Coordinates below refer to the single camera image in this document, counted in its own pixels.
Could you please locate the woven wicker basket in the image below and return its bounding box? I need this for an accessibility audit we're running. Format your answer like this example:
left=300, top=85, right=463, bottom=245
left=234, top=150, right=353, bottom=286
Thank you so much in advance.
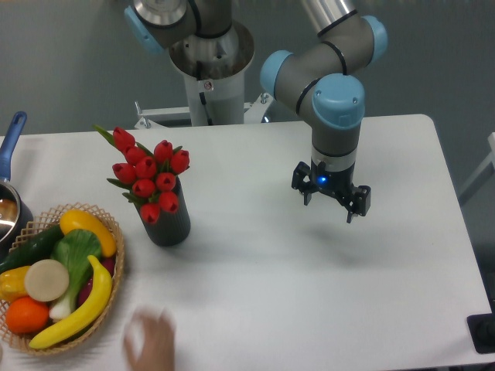
left=1, top=203, right=125, bottom=356

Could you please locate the green cucumber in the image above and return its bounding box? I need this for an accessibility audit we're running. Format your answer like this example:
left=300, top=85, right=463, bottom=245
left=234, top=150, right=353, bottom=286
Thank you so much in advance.
left=1, top=224, right=64, bottom=273

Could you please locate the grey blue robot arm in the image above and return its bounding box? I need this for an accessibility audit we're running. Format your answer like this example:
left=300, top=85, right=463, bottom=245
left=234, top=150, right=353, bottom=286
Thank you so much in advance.
left=125, top=1, right=387, bottom=217

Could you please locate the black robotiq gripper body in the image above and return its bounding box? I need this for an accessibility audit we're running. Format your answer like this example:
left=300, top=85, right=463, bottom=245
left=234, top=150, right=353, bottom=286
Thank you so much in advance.
left=291, top=156, right=371, bottom=216

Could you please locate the yellow bell pepper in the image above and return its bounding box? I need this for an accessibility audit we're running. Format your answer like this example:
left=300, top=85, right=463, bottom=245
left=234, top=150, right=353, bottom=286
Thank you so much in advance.
left=1, top=266, right=30, bottom=302

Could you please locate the black device at table edge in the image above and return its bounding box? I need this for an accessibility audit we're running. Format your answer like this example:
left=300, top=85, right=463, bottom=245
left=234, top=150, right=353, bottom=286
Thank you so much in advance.
left=466, top=313, right=494, bottom=354

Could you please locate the green bok choy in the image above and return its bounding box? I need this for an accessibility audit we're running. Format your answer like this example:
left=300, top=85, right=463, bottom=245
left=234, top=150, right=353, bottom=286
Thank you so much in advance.
left=49, top=229, right=101, bottom=322

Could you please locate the dark grey ribbed vase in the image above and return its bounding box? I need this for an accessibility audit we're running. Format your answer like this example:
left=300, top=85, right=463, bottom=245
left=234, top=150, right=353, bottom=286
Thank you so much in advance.
left=142, top=180, right=191, bottom=247

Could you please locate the beige round disc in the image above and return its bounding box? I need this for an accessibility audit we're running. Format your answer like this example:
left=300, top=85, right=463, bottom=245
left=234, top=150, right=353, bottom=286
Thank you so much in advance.
left=24, top=259, right=70, bottom=302

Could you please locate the purple eggplant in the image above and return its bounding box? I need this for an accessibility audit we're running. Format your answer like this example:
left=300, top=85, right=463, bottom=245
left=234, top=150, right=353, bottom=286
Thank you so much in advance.
left=77, top=258, right=115, bottom=307

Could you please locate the yellow banana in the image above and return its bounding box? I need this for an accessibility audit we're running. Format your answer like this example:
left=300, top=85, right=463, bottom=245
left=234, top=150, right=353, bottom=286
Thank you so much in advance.
left=29, top=255, right=112, bottom=350

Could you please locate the blue handled saucepan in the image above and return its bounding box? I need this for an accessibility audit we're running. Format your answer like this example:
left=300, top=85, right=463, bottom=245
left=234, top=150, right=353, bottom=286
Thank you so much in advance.
left=1, top=111, right=32, bottom=260

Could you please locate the white metal frame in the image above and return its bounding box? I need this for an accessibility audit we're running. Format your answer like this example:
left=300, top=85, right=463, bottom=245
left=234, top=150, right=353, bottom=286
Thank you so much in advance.
left=134, top=92, right=275, bottom=129

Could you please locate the blurred human hand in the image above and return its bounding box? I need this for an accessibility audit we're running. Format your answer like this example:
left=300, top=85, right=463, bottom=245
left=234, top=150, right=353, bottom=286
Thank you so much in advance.
left=123, top=309, right=176, bottom=370

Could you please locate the orange fruit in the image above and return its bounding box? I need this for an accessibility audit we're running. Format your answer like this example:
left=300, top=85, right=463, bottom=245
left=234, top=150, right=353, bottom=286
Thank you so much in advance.
left=5, top=296, right=49, bottom=334

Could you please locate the red tulip bouquet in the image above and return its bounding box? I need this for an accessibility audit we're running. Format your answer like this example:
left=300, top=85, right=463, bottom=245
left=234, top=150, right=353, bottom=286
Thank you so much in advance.
left=94, top=125, right=190, bottom=225

